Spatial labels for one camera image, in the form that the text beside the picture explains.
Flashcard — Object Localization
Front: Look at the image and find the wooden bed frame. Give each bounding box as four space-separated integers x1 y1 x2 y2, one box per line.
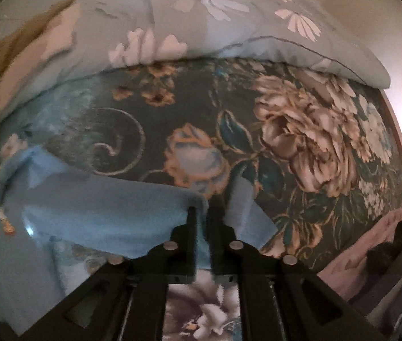
382 89 402 228

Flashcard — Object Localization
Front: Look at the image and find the pink cloth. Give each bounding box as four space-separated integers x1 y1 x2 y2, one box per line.
316 208 402 302

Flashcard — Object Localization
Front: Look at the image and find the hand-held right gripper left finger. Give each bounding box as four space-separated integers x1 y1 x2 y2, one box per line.
0 206 198 341

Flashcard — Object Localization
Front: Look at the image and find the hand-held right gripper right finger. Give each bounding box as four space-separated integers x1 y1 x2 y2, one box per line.
210 199 383 341

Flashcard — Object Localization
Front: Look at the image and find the dark cloth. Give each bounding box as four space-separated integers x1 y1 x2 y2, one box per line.
350 220 402 313

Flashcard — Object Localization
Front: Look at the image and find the grey daisy-print pillow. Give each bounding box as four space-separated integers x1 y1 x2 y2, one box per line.
0 0 391 171

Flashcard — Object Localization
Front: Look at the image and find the floral bedsheet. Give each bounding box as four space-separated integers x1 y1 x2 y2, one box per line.
0 57 402 341

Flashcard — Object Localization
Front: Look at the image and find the blue knit garment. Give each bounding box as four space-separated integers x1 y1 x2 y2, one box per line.
0 145 278 338

